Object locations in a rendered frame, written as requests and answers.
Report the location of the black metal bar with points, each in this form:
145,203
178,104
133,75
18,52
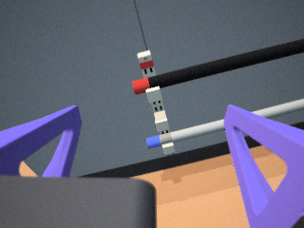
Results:
219,66

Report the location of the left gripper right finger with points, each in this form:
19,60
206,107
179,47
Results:
263,207

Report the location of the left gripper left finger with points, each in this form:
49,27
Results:
18,143

